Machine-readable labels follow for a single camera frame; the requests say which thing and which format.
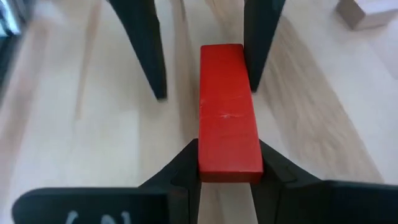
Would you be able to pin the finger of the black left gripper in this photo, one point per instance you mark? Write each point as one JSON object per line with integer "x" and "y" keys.
{"x": 140, "y": 37}
{"x": 261, "y": 37}

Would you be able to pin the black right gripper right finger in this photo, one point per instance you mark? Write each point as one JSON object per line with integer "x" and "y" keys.
{"x": 326, "y": 202}

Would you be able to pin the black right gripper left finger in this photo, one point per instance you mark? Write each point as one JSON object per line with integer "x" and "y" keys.
{"x": 93, "y": 205}

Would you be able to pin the long red block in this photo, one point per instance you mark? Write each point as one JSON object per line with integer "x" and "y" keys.
{"x": 230, "y": 124}

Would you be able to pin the natural wooden block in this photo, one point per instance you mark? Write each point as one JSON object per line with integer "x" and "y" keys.
{"x": 370, "y": 14}

